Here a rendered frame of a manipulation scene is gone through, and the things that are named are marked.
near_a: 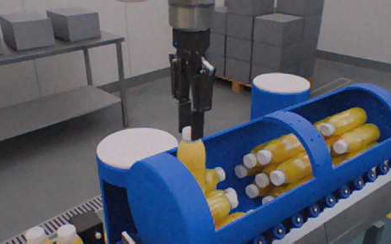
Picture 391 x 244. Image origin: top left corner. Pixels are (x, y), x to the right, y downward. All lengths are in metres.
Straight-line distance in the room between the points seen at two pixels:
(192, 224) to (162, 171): 0.13
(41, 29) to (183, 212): 2.71
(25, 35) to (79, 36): 0.45
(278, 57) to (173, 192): 3.56
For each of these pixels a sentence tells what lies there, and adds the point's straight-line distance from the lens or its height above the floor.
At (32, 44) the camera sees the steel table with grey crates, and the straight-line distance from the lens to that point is 3.31.
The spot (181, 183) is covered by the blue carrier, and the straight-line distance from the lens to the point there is 0.78.
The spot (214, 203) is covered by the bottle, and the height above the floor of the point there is 1.12.
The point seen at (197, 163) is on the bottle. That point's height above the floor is 1.22.
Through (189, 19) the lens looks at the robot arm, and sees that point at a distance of 0.71.
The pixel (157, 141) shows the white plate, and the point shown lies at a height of 1.04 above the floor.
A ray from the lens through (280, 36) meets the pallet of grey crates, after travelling 4.17.
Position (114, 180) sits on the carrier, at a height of 0.98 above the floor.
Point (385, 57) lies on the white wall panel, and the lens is 5.95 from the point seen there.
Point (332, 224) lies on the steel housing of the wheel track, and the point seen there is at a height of 0.88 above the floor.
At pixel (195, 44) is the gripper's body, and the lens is 0.72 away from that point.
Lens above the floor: 1.66
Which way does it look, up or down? 26 degrees down
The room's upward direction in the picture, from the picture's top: straight up
